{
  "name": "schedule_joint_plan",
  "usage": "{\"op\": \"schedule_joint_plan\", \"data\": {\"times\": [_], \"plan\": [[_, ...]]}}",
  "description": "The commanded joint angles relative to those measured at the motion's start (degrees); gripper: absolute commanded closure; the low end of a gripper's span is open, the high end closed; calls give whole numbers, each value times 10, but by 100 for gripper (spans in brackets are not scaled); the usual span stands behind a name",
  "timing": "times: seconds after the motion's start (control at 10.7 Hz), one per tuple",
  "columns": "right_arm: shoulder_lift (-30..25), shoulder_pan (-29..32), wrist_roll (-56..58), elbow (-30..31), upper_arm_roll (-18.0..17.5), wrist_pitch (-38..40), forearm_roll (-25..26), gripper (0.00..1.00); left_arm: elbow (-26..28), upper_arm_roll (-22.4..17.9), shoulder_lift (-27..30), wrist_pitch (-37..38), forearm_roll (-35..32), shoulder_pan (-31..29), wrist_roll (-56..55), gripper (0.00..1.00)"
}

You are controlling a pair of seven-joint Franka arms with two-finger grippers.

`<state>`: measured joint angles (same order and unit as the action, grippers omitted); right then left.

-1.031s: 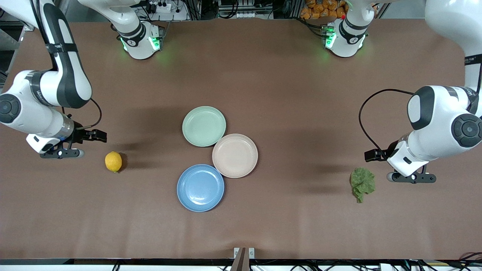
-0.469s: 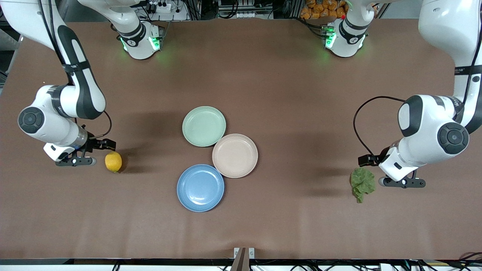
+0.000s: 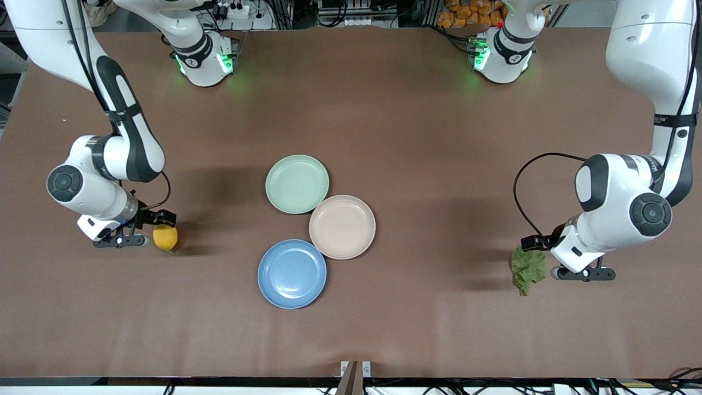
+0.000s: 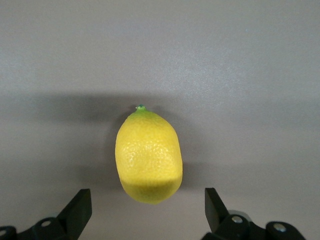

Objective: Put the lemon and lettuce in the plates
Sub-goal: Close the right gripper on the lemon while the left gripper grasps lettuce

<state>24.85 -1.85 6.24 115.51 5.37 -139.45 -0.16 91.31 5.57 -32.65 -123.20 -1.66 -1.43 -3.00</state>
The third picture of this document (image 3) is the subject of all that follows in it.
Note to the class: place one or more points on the yellow lemon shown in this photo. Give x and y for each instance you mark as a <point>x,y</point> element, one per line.
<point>165,238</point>

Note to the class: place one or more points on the green lettuce leaf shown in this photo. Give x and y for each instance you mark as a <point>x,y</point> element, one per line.
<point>527,269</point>

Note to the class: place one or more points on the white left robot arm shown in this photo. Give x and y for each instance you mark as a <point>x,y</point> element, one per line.
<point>620,192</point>

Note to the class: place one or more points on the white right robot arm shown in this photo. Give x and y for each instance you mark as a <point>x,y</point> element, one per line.
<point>82,186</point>

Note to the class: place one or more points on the mint green plate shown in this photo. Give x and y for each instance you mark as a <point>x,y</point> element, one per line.
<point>296,184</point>

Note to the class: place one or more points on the blue plate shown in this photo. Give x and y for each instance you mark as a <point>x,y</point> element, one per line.
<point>292,274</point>

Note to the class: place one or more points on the beige plate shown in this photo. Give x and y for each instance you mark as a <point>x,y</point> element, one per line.
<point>343,227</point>

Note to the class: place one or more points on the brown table cover sheet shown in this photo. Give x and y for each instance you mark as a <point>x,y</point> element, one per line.
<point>411,109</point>

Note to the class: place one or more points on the white power strip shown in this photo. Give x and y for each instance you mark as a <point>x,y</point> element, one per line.
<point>233,10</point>

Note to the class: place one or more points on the bag of orange fruits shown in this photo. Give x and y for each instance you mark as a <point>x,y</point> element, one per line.
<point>471,13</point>

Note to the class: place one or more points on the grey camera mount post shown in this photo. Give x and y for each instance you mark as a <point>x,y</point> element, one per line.
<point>351,381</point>

